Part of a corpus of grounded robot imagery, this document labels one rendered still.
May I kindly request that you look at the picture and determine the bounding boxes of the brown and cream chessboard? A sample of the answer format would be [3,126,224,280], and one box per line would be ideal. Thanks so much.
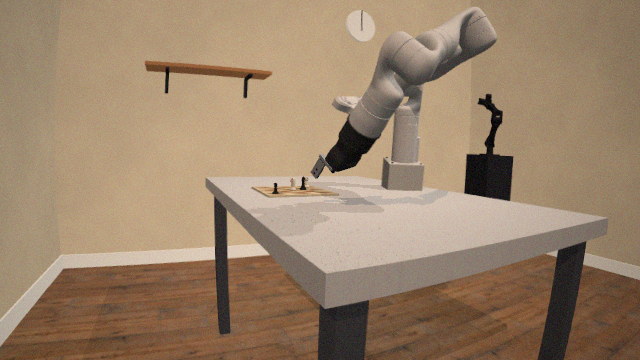
[252,186,339,198]

